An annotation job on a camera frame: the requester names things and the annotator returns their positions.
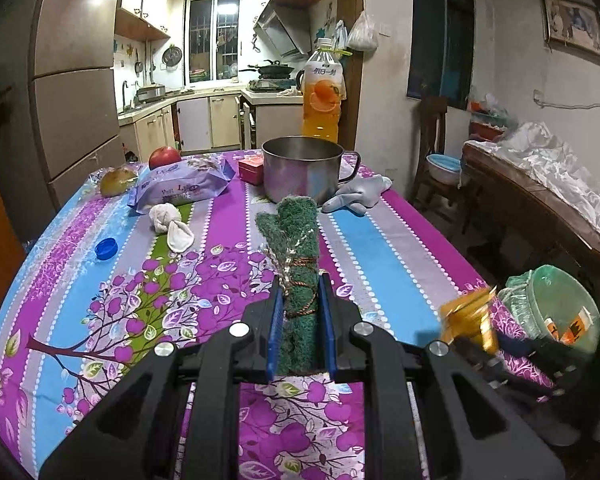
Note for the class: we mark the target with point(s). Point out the hanging round pan lid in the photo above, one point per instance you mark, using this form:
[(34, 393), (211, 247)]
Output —
[(171, 56)]

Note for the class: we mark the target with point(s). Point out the dark window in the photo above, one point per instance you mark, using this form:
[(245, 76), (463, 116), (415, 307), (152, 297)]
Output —
[(442, 40)]

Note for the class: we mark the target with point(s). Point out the wooden side table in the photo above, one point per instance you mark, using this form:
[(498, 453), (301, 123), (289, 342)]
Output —
[(530, 215)]

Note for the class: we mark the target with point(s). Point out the grey glove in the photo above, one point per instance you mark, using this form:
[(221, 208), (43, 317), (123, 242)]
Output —
[(360, 192)]

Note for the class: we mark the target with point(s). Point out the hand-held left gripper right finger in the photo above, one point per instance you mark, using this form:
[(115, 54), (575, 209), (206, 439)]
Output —
[(327, 330)]

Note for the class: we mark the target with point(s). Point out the kitchen window with bars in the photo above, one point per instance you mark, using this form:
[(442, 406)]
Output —
[(214, 37)]

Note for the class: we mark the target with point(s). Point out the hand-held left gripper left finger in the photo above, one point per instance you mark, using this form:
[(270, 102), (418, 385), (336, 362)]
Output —
[(275, 330)]

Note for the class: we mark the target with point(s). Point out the hanging bluish plastic bag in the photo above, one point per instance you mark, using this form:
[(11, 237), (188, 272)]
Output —
[(339, 34)]

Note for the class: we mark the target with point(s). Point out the steel electric pan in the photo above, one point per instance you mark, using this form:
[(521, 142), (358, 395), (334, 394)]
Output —
[(150, 94)]

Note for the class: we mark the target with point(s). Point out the hanging white plastic bag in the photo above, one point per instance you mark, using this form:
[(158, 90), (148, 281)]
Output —
[(362, 32)]

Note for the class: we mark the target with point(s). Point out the floral purple blue tablecloth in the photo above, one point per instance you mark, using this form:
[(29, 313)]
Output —
[(380, 260)]

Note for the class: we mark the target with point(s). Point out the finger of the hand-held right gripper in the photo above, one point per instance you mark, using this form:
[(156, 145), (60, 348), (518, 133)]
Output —
[(522, 342), (520, 366)]

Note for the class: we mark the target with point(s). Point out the bread bun in plastic bag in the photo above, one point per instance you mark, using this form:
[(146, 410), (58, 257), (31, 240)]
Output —
[(116, 181)]

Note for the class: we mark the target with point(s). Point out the blue plastic basin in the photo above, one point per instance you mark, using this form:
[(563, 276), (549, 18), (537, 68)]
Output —
[(444, 167)]

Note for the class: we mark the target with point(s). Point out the green scouring pad roll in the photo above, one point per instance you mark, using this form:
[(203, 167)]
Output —
[(292, 240)]

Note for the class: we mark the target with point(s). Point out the wooden chair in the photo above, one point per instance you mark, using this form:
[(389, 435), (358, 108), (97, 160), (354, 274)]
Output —
[(432, 130)]

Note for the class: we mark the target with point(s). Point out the gold foil wrapper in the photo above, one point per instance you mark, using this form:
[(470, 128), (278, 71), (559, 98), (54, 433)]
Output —
[(467, 317)]

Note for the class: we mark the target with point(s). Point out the stacked red green bowls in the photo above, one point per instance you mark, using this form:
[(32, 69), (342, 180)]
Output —
[(487, 120)]

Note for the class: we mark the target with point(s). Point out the purple snack packet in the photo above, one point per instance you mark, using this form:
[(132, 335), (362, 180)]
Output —
[(185, 187)]

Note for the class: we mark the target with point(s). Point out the red apple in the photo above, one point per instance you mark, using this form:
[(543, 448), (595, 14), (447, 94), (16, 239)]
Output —
[(164, 157)]

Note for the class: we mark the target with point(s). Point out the black wok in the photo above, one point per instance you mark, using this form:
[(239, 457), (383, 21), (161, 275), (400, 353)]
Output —
[(270, 67)]

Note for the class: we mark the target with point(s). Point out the cream kitchen base cabinets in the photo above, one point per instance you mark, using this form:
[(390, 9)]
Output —
[(205, 120)]

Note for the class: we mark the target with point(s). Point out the blue bottle cap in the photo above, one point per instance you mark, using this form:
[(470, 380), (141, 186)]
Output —
[(105, 248)]

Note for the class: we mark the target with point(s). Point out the white plastic sheet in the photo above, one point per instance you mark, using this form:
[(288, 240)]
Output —
[(555, 165)]

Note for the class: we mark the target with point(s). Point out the steel range hood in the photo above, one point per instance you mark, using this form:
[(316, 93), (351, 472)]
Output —
[(280, 27)]

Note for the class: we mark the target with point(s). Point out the framed wall picture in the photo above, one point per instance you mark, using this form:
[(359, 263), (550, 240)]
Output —
[(572, 25)]

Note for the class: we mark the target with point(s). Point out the bin with green bag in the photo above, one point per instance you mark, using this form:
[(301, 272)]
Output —
[(555, 300)]

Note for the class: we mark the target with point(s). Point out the white cloth ball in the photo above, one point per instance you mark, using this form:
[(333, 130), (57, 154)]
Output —
[(164, 217)]

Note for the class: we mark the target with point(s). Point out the orange juice bottle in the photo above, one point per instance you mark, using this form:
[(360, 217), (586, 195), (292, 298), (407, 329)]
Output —
[(322, 95)]

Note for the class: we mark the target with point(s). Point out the grey refrigerator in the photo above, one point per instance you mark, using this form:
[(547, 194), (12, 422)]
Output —
[(75, 75)]

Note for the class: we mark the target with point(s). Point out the cream wall cabinets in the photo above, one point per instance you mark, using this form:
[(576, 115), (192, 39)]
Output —
[(142, 2)]

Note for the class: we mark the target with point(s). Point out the small red box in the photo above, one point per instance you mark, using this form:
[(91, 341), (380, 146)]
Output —
[(251, 170)]

